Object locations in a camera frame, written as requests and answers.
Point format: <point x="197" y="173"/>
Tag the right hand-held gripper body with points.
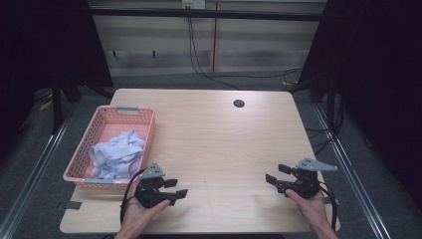
<point x="305" y="184"/>

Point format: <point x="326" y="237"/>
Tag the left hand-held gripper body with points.
<point x="149" y="194"/>

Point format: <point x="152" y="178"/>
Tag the white patterned towel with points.
<point x="116" y="152"/>

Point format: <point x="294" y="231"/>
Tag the pink perforated plastic basket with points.
<point x="109" y="122"/>

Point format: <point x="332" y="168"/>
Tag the person's left hand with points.
<point x="139" y="215"/>

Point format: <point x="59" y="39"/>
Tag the person's right hand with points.
<point x="313" y="209"/>

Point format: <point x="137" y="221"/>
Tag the black tape strip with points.
<point x="73" y="205"/>

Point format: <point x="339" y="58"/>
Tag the black metal stand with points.
<point x="57" y="109"/>
<point x="330" y="106"/>

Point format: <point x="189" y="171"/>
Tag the yellow floor item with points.
<point x="45" y="105"/>

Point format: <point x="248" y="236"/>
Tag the dark curtain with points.
<point x="381" y="66"/>
<point x="33" y="49"/>

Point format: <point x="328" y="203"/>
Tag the black horizontal metal bar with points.
<point x="149" y="13"/>

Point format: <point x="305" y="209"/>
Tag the metal floor rail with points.
<point x="351" y="172"/>
<point x="36" y="169"/>

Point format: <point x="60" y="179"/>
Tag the white wall socket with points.
<point x="195" y="4"/>

